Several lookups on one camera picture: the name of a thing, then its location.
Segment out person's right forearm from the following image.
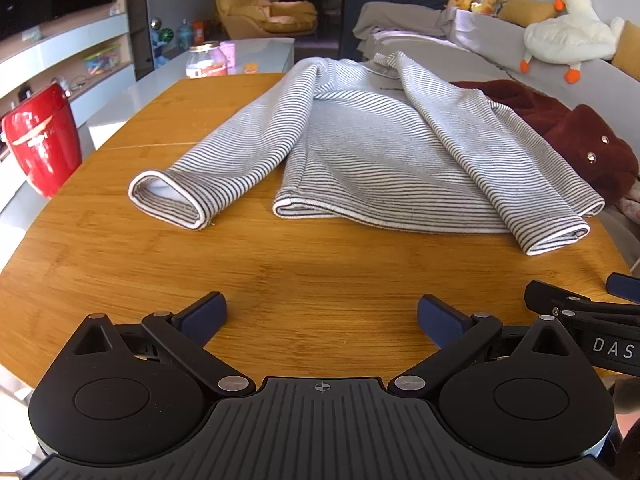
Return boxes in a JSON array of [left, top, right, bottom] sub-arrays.
[[602, 374, 640, 480]]

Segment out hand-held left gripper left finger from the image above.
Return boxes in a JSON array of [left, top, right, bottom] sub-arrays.
[[71, 291, 257, 401]]

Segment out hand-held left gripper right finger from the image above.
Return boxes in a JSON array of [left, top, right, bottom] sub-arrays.
[[389, 294, 576, 401]]

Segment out white coffee table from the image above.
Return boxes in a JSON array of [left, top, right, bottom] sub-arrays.
[[70, 37, 296, 151]]

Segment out dark tall cabinet panel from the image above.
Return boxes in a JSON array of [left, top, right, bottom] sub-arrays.
[[127, 0, 152, 78]]

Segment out blue water bottle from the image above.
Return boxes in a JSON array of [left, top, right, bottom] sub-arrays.
[[176, 19, 195, 52]]

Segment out yellow pillow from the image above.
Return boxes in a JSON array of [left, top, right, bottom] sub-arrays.
[[497, 0, 558, 28], [610, 20, 640, 81]]

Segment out yellow armchair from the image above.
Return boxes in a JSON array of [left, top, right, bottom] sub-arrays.
[[207, 0, 319, 38]]

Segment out grey striped sweater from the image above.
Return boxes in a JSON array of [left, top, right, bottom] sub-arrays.
[[127, 51, 606, 257]]

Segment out clear plastic storage container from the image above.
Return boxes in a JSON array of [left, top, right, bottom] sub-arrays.
[[84, 44, 122, 77]]

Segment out white duck plush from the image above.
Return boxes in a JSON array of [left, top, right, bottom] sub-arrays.
[[519, 0, 626, 84]]

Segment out grey blanket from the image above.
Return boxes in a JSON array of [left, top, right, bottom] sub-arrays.
[[353, 1, 461, 53]]

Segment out white and wood tv cabinet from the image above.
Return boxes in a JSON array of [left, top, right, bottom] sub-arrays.
[[0, 5, 136, 211]]

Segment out white covered sofa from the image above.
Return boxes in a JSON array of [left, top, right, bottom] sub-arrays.
[[355, 2, 640, 271]]

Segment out glass snack jar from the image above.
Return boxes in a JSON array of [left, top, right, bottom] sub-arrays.
[[186, 41, 228, 79]]

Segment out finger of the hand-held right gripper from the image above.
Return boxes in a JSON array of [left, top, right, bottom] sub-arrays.
[[606, 272, 640, 305], [524, 280, 608, 318]]

